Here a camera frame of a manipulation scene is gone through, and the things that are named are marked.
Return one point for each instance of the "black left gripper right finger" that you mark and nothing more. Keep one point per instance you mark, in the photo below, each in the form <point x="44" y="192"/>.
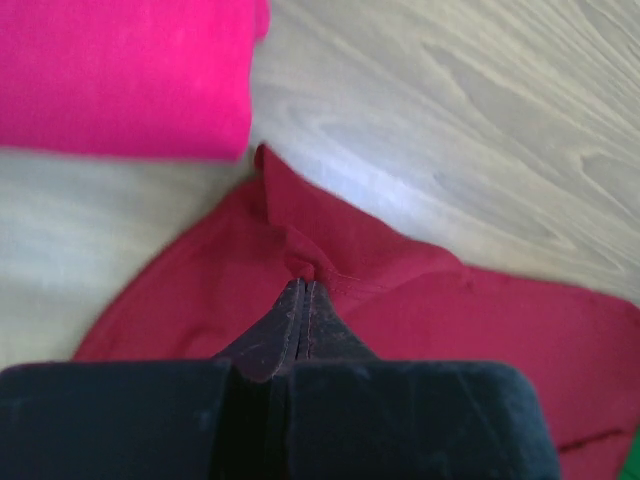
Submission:
<point x="336" y="411"/>

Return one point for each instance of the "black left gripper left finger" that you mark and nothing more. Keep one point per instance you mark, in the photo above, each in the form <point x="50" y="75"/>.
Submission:
<point x="217" y="418"/>

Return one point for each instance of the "dark red t-shirt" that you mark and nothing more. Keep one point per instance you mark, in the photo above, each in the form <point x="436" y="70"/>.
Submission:
<point x="405" y="299"/>

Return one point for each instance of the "green plastic bin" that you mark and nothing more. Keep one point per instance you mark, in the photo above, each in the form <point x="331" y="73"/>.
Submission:
<point x="631" y="467"/>

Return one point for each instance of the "folded pink t-shirt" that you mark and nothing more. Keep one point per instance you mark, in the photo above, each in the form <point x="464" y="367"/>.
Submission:
<point x="143" y="79"/>

